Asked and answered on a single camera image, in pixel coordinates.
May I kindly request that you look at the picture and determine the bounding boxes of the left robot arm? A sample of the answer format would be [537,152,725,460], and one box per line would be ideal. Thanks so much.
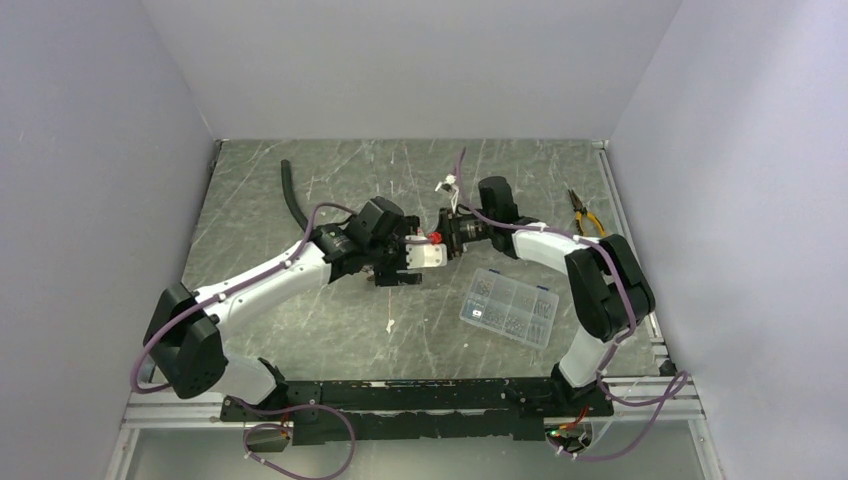
[140,197,445,420]

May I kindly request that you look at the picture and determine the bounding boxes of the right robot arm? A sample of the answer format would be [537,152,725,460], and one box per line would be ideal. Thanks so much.
[431,175,656,415]

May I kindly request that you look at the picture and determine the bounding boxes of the clear plastic screw organizer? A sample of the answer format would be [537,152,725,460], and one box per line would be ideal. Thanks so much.
[459,268,559,350]

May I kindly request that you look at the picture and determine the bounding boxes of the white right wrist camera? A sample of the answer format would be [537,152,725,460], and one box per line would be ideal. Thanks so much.
[435,174,458,195]

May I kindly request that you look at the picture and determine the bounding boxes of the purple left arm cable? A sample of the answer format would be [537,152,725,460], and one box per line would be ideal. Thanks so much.
[130,201,357,480]

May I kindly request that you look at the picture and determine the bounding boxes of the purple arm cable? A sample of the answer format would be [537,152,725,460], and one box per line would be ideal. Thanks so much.
[130,201,357,480]
[452,146,692,463]

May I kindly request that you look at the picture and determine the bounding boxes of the black rubber hose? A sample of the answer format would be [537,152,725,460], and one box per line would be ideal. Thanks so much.
[280,158,313,232]

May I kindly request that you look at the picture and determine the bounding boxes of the orange handled pliers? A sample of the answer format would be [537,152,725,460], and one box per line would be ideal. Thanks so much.
[568,189,607,237]

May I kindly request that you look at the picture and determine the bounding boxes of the aluminium frame rail right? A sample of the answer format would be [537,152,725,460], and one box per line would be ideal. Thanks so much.
[591,139,677,378]

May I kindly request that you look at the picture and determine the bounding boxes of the aluminium frame rail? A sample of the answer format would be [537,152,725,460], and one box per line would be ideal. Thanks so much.
[122,377,670,429]
[591,139,677,378]

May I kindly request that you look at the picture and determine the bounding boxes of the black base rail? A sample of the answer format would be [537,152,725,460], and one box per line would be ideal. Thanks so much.
[220,377,614,446]

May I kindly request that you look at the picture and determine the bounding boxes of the aluminium frame rail front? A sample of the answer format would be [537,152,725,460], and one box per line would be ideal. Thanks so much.
[122,377,670,429]

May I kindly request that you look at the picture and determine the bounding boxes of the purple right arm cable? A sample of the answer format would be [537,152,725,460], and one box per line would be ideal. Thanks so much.
[452,146,692,463]

